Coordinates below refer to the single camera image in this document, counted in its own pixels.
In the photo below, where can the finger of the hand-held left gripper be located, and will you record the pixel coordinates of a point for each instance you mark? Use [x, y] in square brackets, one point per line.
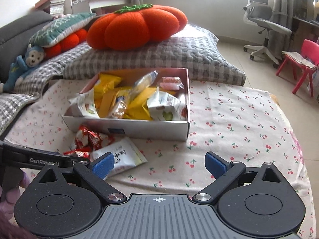
[81, 159]

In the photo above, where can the yellow blue-label snack packet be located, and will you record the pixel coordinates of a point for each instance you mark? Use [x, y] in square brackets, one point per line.
[142, 104]

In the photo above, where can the checkered grey pillow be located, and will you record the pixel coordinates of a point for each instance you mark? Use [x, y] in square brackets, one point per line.
[162, 54]

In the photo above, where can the gold orange snack packet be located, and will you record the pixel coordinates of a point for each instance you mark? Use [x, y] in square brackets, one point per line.
[107, 103]

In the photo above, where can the printed cloth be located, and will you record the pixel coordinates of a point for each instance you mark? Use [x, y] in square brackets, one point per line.
[299, 58]

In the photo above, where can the pink candy packet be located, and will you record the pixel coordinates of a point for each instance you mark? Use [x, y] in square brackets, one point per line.
[172, 82]

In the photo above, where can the white grey office chair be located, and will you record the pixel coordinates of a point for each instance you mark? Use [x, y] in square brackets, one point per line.
[264, 17]

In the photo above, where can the stack of books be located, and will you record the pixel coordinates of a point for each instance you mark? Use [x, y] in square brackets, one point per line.
[53, 3]

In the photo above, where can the plain yellow snack packet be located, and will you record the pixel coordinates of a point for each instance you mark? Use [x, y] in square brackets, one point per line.
[107, 83]

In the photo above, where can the pink plastic chair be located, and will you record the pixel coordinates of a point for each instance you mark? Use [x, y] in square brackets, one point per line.
[307, 48]

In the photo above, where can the small orange plush pillow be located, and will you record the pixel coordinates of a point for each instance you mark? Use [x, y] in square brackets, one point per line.
[64, 42]

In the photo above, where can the green patterned cushion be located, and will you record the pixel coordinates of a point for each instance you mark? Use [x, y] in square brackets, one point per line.
[59, 28]

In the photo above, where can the person's left hand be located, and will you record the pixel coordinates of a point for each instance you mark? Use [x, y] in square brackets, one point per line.
[11, 196]

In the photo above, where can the white grey-print snack packet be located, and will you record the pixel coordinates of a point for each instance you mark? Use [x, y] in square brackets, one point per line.
[167, 105]

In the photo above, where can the blue monkey plush toy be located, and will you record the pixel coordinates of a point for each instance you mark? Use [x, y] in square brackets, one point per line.
[22, 64]

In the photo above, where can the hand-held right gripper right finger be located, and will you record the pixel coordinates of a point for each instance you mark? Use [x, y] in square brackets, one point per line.
[215, 164]

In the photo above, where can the white green snack packet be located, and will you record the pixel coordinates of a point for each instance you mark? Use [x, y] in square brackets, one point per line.
[83, 104]

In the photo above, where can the white shelf desk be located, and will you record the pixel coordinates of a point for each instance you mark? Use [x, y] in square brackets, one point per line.
[107, 1]

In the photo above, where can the silver cardboard box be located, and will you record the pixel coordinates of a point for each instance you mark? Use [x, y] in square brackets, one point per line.
[149, 129]

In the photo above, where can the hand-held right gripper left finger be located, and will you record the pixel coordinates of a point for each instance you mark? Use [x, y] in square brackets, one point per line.
[103, 165]

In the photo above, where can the wooden desk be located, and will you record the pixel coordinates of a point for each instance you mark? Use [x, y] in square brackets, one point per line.
[305, 27]

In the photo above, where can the white black-print snack packet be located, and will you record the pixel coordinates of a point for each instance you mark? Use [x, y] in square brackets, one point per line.
[124, 154]

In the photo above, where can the red snack packet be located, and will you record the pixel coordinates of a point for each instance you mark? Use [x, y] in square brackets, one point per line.
[76, 153]
[92, 137]

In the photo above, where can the orange pumpkin pillow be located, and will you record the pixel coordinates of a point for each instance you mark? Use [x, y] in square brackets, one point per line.
[137, 26]

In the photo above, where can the white blue bread packet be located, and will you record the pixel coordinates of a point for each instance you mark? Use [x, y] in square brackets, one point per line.
[144, 83]

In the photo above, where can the cherry print bed sheet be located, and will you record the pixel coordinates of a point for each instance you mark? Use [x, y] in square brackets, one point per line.
[236, 129]

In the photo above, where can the grey sofa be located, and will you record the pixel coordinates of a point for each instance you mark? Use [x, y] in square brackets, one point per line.
[17, 32]

